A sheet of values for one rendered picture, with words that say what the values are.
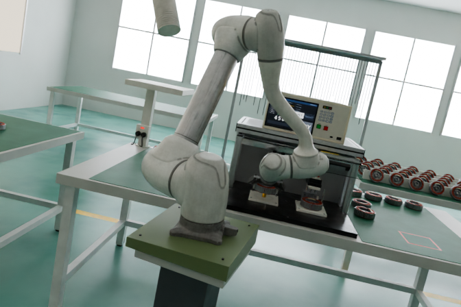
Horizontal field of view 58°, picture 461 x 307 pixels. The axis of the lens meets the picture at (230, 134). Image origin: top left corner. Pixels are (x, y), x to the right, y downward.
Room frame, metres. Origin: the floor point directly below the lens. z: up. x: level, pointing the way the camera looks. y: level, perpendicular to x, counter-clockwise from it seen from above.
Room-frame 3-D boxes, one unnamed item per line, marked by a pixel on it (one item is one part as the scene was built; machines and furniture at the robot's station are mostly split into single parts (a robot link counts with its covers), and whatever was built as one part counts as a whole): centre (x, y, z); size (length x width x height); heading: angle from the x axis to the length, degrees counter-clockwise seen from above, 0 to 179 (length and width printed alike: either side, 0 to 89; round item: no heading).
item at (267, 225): (2.28, -0.37, 0.72); 2.20 x 1.01 x 0.05; 85
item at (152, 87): (2.69, 0.50, 0.98); 0.37 x 0.35 x 0.46; 85
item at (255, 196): (2.05, -0.23, 0.78); 0.15 x 0.15 x 0.01; 85
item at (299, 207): (2.03, -0.47, 0.78); 0.15 x 0.15 x 0.01; 85
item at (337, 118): (2.36, -0.39, 1.22); 0.44 x 0.39 x 0.20; 85
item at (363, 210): (2.18, -0.80, 0.77); 0.11 x 0.11 x 0.04
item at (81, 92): (5.54, 1.31, 0.38); 2.10 x 0.90 x 0.75; 85
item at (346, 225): (2.05, -0.35, 0.76); 0.64 x 0.47 x 0.02; 85
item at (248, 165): (2.29, -0.37, 0.92); 0.66 x 0.01 x 0.30; 85
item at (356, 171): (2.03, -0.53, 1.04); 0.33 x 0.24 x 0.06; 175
